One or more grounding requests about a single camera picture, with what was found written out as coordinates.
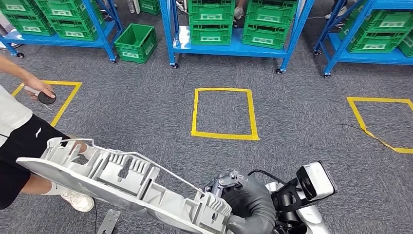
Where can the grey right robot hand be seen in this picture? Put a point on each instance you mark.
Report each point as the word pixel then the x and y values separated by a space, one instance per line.
pixel 251 203

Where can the silver plastic wheel hubcap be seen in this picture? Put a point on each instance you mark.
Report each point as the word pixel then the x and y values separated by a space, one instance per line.
pixel 113 181

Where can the black round remote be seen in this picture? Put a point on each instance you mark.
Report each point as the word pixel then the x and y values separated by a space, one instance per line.
pixel 46 98

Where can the blue metal shelf rack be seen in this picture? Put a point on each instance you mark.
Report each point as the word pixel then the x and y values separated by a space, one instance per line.
pixel 38 39
pixel 371 58
pixel 226 51

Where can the robot left foot plate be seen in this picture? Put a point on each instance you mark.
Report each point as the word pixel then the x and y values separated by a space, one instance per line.
pixel 108 223

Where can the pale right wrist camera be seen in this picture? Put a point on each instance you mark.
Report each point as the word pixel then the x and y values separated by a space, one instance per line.
pixel 319 181

